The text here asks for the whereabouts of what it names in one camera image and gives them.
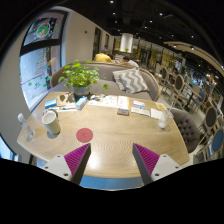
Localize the clear plastic water bottle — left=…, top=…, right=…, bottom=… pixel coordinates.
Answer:
left=18, top=113, right=35, bottom=141

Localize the blue round-back chair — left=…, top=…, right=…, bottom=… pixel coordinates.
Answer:
left=196, top=128, right=224, bottom=162

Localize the dark grey tufted chair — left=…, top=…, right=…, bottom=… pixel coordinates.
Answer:
left=171, top=109, right=200, bottom=153

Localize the person in yellow shirt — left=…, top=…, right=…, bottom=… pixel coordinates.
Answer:
left=94, top=49, right=112, bottom=62

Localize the blue tissue box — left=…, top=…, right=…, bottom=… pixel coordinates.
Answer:
left=76, top=97, right=88, bottom=110

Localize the white leaflet with blue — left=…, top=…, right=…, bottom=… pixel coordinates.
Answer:
left=131, top=100, right=150, bottom=116

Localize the small brown card holder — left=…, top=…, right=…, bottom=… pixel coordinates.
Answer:
left=117, top=108, right=129, bottom=116

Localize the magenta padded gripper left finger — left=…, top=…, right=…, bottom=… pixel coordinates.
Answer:
left=42, top=143, right=91, bottom=185

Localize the red round coaster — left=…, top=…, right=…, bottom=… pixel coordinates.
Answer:
left=76, top=128, right=93, bottom=143

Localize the window with green poster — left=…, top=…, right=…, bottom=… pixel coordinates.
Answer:
left=19, top=10, right=67, bottom=110

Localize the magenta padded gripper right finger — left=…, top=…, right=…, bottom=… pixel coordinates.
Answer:
left=132, top=143, right=181, bottom=185

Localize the grey curved sofa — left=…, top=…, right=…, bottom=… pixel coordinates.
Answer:
left=49, top=61, right=162, bottom=102

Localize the person in white shirt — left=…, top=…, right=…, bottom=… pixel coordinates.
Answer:
left=122, top=56, right=139, bottom=67

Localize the small blue white box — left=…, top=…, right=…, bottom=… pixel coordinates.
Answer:
left=45, top=99, right=57, bottom=109

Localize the white ceramic mug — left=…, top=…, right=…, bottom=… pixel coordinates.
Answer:
left=42, top=111, right=61, bottom=135

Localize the clear drinking glass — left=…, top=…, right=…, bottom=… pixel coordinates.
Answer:
left=158, top=110, right=173, bottom=129

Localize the white menu booklet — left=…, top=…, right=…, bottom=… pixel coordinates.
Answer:
left=89, top=94, right=129, bottom=109

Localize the white round pillar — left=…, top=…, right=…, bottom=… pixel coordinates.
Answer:
left=120, top=33, right=133, bottom=53

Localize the yellow white card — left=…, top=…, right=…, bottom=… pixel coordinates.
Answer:
left=156, top=103, right=167, bottom=110

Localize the grey round-back chair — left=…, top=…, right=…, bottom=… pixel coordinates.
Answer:
left=170, top=75, right=187, bottom=103

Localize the green potted plant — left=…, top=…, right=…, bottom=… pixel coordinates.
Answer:
left=58, top=60, right=104, bottom=98

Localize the grey zigzag cushion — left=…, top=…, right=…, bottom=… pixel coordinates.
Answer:
left=113, top=69, right=149, bottom=94

